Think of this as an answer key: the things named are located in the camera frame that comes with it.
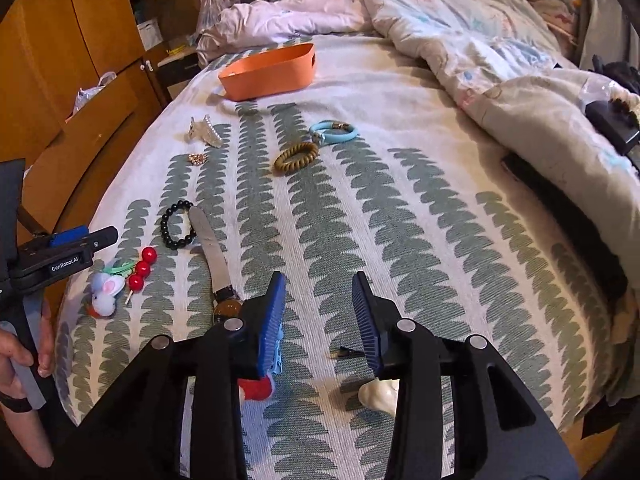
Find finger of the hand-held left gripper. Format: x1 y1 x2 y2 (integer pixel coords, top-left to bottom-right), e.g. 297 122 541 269
49 226 120 261

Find light blue hair clip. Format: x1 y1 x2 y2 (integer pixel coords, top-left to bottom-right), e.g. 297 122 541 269
260 325 286 376

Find light blue bracelet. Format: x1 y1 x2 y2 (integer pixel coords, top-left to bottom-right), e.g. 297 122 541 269
308 120 360 146

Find dark cloth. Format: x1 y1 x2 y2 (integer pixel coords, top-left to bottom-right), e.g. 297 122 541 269
590 55 640 96

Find gold spiral hair tie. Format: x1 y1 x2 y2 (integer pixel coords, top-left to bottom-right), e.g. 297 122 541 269
272 141 320 176

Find red white plush ornament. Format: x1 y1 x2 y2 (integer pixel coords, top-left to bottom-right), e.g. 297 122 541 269
237 375 275 403

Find person's left hand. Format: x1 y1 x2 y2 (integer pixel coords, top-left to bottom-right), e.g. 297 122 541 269
0 297 56 403

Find printed pillow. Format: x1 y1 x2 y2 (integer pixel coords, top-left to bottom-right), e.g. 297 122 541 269
515 0 583 36

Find black box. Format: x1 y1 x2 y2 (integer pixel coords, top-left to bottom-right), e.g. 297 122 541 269
585 100 640 161

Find pearl hair claw clip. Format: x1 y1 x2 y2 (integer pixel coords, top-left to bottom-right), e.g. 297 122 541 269
187 116 224 149

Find red bead hair stick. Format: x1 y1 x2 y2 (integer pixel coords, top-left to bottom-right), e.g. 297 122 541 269
125 246 158 303

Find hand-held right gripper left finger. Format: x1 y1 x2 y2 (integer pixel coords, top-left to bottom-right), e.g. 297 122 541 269
50 271 288 480

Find black bead bracelet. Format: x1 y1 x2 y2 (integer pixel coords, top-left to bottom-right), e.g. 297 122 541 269
160 200 197 251

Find wooden wardrobe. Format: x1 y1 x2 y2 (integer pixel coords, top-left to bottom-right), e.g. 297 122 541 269
0 0 201 241

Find cream rounded ornament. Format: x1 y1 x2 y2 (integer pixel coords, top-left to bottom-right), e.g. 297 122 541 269
359 379 401 417

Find white pillow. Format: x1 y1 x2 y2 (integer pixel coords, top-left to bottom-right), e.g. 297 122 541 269
196 0 386 68

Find person's left forearm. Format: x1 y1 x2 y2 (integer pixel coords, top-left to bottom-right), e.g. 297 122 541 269
0 400 55 468

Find dark nightstand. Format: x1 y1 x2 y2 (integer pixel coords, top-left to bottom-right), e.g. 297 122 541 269
157 42 208 101

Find plush mouse hair clip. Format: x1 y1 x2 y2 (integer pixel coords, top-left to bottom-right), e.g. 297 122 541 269
86 270 126 318

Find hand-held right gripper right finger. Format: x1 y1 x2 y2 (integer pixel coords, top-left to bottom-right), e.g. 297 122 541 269
351 271 581 480

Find white floral quilt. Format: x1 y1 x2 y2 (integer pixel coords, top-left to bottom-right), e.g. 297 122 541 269
350 0 640 281

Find orange plastic basket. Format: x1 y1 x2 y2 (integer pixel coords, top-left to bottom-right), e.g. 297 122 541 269
217 42 317 102

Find plastic bag on wardrobe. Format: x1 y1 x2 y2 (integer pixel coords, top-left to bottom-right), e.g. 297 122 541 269
72 71 118 116

